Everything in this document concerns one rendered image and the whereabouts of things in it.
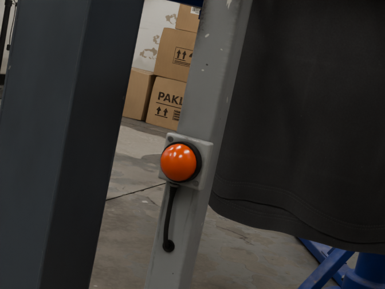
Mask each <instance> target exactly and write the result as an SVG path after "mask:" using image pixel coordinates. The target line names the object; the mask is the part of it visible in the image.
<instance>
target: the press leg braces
mask: <svg viewBox="0 0 385 289"><path fill-rule="evenodd" d="M321 252H322V253H323V254H324V256H325V257H326V259H325V260H324V261H323V262H322V263H321V264H320V265H319V266H318V267H317V268H316V269H315V270H314V271H313V272H312V273H311V274H310V275H309V276H308V277H307V279H306V280H305V281H304V282H303V283H302V284H301V285H300V286H299V287H298V288H297V289H321V288H322V287H323V286H324V285H325V284H326V283H327V282H328V281H329V279H330V278H331V277H333V275H334V274H335V273H336V272H337V271H338V270H339V269H340V268H341V267H342V266H343V265H344V264H347V262H346V261H347V260H348V259H349V258H350V257H351V256H352V255H353V254H354V253H355V252H352V251H346V250H343V249H338V248H334V247H332V248H331V249H330V250H329V251H328V252H327V251H321Z"/></svg>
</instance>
